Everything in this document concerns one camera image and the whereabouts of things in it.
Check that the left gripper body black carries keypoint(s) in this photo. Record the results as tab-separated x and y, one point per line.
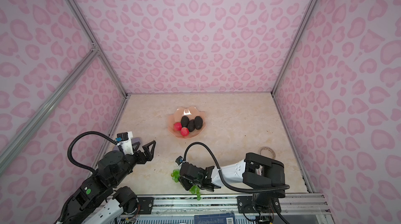
138	158

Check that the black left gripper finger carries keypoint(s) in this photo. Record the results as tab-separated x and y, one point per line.
145	149
151	150

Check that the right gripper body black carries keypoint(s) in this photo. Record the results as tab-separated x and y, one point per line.
187	183

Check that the green fake grape bunch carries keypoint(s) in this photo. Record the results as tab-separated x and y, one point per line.
187	185

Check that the red fake peach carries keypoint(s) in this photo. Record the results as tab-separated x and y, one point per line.
184	131
177	126

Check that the dark fake avocado long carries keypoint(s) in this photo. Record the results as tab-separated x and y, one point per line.
184	121

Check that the dark fake avocado round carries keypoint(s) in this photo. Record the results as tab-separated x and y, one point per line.
198	122

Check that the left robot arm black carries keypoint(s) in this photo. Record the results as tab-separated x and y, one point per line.
111	170

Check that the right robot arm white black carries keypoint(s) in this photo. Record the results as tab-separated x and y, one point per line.
260	180

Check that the pink translucent fruit bowl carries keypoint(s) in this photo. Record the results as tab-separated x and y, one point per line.
191	113

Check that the blue box with barcode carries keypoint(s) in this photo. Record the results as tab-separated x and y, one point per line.
227	218

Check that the aluminium front rail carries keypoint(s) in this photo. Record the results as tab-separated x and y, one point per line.
297	208

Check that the aluminium diagonal frame bar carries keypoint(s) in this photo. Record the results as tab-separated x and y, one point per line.
20	140

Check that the aluminium corner frame post left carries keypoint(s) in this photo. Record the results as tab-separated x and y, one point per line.
89	33

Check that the aluminium corner frame post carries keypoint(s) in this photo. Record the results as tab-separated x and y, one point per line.
301	29
89	33

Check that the aluminium corner frame post right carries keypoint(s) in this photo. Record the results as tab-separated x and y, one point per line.
301	29

